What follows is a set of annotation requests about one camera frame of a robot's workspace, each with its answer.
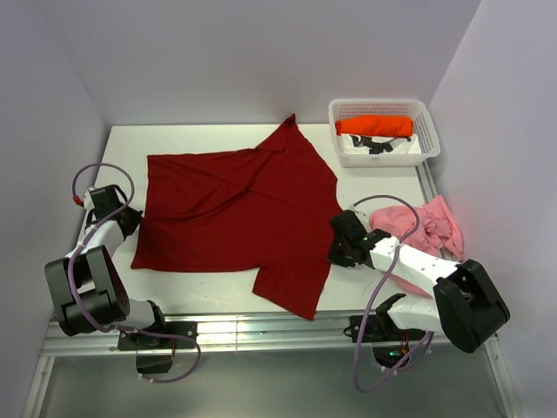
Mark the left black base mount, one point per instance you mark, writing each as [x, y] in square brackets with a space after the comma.
[156, 352]

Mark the dark red t shirt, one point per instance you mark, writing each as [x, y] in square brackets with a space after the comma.
[265, 208]

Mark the pink t shirt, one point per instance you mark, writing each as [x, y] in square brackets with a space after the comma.
[424, 245]

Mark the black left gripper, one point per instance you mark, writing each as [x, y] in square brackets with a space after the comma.
[135, 219]

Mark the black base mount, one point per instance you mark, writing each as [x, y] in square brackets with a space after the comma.
[156, 352]
[389, 343]

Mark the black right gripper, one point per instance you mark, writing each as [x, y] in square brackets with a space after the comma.
[335, 258]

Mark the white plastic basket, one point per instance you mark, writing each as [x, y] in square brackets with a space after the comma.
[423, 127]

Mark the white black printed t shirt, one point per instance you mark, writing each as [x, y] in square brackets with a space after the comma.
[352, 144]

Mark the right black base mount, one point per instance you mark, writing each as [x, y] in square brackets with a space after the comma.
[389, 343]

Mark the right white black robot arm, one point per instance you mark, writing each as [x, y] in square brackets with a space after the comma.
[457, 300]

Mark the rolled orange t shirt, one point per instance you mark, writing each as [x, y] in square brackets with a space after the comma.
[376, 125]

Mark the aluminium rail frame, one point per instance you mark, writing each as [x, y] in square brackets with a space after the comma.
[259, 361]

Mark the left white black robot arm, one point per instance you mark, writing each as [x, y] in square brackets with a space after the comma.
[93, 273]

